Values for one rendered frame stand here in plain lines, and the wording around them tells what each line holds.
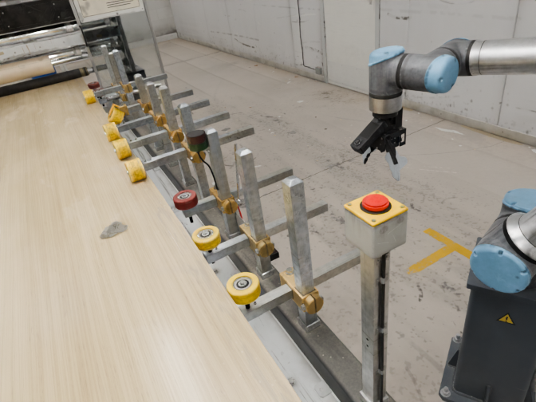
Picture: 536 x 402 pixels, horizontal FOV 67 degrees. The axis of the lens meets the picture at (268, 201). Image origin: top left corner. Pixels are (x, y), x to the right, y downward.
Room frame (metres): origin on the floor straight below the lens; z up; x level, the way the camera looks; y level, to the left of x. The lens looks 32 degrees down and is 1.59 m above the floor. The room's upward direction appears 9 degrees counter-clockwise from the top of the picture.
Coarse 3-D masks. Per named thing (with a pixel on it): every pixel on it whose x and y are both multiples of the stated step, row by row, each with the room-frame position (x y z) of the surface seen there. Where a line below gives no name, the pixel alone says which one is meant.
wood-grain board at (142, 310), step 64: (0, 128) 2.30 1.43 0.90; (64, 128) 2.12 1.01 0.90; (0, 192) 1.46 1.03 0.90; (64, 192) 1.38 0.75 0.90; (128, 192) 1.29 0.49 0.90; (0, 256) 1.02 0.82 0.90; (64, 256) 0.97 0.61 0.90; (128, 256) 0.92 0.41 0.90; (192, 256) 0.87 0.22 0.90; (0, 320) 0.74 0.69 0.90; (64, 320) 0.71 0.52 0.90; (128, 320) 0.68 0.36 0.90; (192, 320) 0.65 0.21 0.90; (0, 384) 0.55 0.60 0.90; (64, 384) 0.53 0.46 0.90; (128, 384) 0.51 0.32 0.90; (192, 384) 0.48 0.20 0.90; (256, 384) 0.46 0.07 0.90
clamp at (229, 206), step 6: (210, 192) 1.28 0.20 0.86; (216, 192) 1.25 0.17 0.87; (216, 198) 1.22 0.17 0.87; (228, 198) 1.20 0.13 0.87; (222, 204) 1.18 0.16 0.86; (228, 204) 1.17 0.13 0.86; (234, 204) 1.18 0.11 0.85; (222, 210) 1.17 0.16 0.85; (228, 210) 1.17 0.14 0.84; (234, 210) 1.18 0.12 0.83
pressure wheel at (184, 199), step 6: (180, 192) 1.22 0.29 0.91; (186, 192) 1.22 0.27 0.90; (192, 192) 1.21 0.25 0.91; (174, 198) 1.19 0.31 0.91; (180, 198) 1.19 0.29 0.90; (186, 198) 1.18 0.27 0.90; (192, 198) 1.17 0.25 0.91; (180, 204) 1.16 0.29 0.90; (186, 204) 1.16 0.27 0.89; (192, 204) 1.17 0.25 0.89; (180, 210) 1.16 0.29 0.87; (192, 222) 1.19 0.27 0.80
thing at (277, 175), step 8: (288, 168) 1.36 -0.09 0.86; (264, 176) 1.33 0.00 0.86; (272, 176) 1.32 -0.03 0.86; (280, 176) 1.33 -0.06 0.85; (288, 176) 1.34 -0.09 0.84; (240, 184) 1.29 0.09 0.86; (264, 184) 1.30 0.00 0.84; (232, 192) 1.25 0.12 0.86; (240, 192) 1.26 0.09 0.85; (200, 200) 1.23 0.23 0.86; (208, 200) 1.22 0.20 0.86; (192, 208) 1.19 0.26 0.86; (200, 208) 1.20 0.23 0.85; (208, 208) 1.21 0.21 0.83
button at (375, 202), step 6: (366, 198) 0.53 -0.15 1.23; (372, 198) 0.52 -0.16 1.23; (378, 198) 0.52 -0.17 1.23; (384, 198) 0.52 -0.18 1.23; (366, 204) 0.51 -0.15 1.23; (372, 204) 0.51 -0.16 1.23; (378, 204) 0.50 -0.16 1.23; (384, 204) 0.50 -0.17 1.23; (372, 210) 0.50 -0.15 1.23; (378, 210) 0.50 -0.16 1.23
